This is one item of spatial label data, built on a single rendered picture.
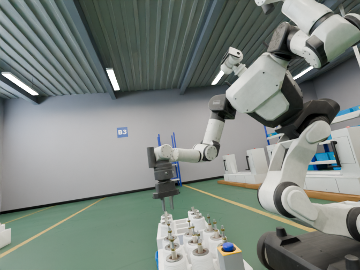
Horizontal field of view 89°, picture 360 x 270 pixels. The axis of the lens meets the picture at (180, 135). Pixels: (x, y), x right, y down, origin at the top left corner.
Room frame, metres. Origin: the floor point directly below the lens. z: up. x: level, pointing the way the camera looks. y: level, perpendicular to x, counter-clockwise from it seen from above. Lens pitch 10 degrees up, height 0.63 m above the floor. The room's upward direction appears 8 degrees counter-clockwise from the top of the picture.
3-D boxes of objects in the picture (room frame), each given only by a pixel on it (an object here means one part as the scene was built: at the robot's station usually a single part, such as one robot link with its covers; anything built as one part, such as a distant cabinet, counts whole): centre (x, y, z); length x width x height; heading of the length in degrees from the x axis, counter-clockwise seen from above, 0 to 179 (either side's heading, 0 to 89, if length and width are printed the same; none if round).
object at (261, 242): (1.13, -0.43, 0.10); 0.20 x 0.05 x 0.20; 101
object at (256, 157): (4.78, -1.51, 0.45); 1.61 x 0.57 x 0.74; 11
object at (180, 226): (1.56, 0.09, 0.09); 0.39 x 0.39 x 0.18; 6
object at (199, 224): (1.45, -0.04, 0.16); 0.10 x 0.10 x 0.18
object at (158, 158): (0.86, 0.11, 0.69); 0.11 x 0.11 x 0.11; 33
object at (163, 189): (0.87, 0.10, 0.57); 0.13 x 0.10 x 0.12; 114
